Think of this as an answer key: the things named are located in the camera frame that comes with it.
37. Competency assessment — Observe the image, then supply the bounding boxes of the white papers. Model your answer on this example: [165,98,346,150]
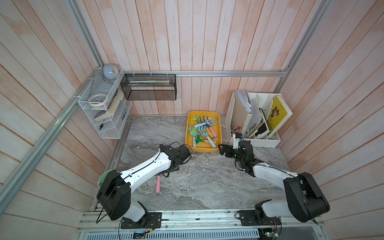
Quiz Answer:
[235,90,252,114]

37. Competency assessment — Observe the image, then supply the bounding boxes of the light blue fork white handle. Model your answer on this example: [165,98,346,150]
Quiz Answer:
[194,116,218,129]

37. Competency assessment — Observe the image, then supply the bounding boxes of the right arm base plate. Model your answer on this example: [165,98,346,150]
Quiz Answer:
[235,209,281,226]

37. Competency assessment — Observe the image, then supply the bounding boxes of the white plastic file organizer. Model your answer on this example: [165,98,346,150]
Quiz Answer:
[226,90,293,148]

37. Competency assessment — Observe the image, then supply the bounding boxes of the white wire mesh shelf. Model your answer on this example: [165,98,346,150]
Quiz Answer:
[78,68,132,139]

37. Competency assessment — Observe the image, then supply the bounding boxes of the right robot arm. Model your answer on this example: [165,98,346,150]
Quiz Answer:
[218,139,330,226]

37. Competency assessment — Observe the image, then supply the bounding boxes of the purple rake pink handle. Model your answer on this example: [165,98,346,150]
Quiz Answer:
[206,117,218,139]

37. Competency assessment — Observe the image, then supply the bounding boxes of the grey round clock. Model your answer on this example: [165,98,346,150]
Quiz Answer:
[103,64,119,81]

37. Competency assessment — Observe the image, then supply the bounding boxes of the yellow plastic storage box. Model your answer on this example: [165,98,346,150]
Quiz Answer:
[185,111,223,153]

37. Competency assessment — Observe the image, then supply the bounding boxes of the bundle of pens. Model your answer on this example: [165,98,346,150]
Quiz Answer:
[231,126,243,139]

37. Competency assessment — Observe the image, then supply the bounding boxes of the green plastic cup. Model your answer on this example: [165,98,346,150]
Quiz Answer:
[98,170,114,190]

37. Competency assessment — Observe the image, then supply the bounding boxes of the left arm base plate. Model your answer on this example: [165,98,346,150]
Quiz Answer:
[120,212,162,230]

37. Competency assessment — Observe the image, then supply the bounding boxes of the black mesh wall basket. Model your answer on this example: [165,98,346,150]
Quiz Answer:
[120,73,178,101]

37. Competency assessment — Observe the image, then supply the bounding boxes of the purple fork pink handle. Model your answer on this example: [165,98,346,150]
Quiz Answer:
[155,176,161,195]

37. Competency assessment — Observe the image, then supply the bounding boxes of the light blue fork teal handle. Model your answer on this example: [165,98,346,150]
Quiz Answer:
[198,126,217,149]

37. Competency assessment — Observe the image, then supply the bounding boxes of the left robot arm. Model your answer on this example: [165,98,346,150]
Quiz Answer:
[97,144,193,224]

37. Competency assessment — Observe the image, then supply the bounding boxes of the roll of tape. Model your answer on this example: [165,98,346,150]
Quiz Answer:
[87,93,108,107]

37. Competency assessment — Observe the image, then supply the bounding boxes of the grey folder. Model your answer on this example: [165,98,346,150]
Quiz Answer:
[245,97,263,138]

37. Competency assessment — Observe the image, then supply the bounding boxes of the light green rake wooden handle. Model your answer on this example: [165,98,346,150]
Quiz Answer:
[193,116,205,124]

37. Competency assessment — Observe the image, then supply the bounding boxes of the dark green rake wooden handle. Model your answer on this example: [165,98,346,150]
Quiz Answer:
[195,135,209,144]

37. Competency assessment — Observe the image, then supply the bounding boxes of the yellow book with mushroom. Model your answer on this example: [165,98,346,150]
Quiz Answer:
[267,95,293,139]

